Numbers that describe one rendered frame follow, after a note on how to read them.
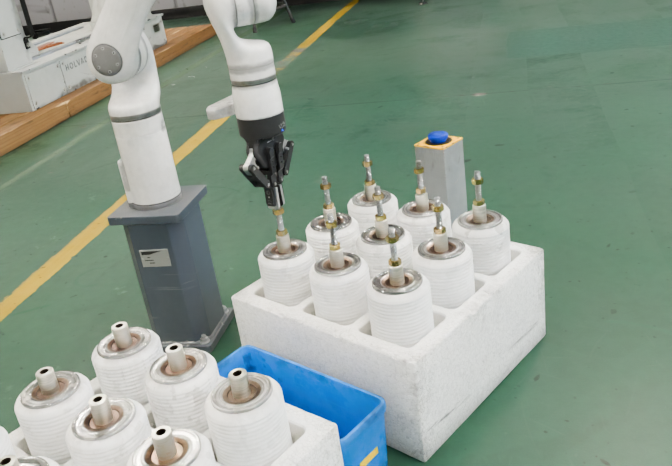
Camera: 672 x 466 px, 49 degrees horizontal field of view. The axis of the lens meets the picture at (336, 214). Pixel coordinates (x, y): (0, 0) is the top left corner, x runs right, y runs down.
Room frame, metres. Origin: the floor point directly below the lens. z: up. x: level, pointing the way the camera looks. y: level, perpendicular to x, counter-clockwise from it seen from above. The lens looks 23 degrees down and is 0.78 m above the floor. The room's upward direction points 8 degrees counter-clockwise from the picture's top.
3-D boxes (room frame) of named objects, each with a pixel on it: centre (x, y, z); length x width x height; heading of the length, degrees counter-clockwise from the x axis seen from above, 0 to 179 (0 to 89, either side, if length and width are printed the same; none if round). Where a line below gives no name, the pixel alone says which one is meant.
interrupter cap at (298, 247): (1.12, 0.09, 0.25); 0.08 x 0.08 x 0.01
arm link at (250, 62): (1.11, 0.10, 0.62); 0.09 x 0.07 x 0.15; 104
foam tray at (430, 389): (1.12, -0.07, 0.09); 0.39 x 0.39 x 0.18; 46
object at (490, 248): (1.12, -0.24, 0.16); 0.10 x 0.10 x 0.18
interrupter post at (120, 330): (0.89, 0.32, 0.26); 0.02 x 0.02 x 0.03
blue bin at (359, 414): (0.91, 0.11, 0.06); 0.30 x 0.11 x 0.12; 47
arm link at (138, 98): (1.32, 0.33, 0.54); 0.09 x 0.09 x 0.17; 78
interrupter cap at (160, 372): (0.81, 0.23, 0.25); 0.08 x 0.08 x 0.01
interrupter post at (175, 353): (0.81, 0.23, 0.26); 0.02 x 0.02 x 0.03
